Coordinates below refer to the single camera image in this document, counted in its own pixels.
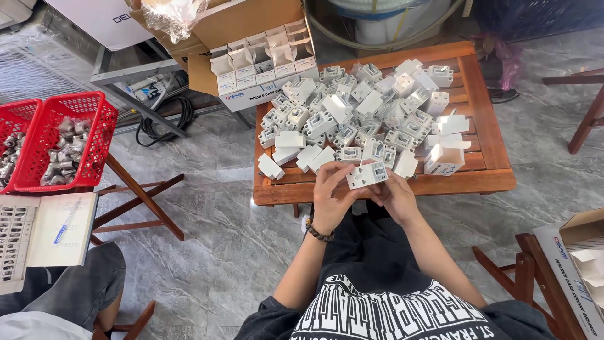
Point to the person's left hand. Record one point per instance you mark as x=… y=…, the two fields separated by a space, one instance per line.
x=330 y=203

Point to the person's right hand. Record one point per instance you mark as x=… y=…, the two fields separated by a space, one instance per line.
x=401 y=203

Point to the white circuit breaker unit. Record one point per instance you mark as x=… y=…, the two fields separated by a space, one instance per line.
x=367 y=175

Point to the person's black shorts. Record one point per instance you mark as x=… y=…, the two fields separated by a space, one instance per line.
x=373 y=250

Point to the scattered small white cartons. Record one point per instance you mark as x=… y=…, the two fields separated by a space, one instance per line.
x=443 y=158

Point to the pile of white circuit breakers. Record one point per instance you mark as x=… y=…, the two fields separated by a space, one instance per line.
x=330 y=122

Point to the person's black printed shirt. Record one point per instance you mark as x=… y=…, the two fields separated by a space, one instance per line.
x=387 y=311

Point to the low wooden slatted table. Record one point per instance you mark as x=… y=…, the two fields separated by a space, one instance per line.
x=481 y=118

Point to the white printed carton of boxes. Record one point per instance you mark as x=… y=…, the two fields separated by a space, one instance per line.
x=257 y=80

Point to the brown wooden chair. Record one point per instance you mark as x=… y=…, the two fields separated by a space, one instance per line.
x=528 y=283

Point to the purple plastic bag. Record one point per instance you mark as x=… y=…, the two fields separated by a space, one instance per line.
x=507 y=61

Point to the white printed carton with flaps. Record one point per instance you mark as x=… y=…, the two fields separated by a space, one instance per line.
x=573 y=278

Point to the wooden folding stand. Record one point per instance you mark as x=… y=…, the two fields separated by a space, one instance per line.
x=141 y=198

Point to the brown cardboard carton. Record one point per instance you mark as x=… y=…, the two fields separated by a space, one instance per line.
x=236 y=19

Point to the wooden stool leg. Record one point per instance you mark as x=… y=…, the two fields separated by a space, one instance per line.
x=137 y=323

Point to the blue plastic crate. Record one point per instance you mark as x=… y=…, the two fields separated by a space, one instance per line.
x=538 y=16

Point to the clear plastic wrap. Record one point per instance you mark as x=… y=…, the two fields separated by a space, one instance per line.
x=172 y=16

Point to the open paper notebook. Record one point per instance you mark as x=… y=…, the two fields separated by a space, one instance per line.
x=71 y=245

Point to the blue pen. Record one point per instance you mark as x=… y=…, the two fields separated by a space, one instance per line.
x=66 y=224

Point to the red basket of metal fittings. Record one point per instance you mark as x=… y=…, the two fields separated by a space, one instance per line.
x=66 y=141
x=14 y=141

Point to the large white cardboard box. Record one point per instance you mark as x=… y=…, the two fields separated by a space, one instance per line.
x=94 y=19

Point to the white perforated plastic tray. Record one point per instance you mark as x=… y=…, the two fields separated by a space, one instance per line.
x=14 y=241

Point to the dark wooden furniture frame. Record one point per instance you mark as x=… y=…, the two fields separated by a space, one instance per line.
x=585 y=122

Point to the grey metal frame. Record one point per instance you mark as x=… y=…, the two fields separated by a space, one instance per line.
x=127 y=73

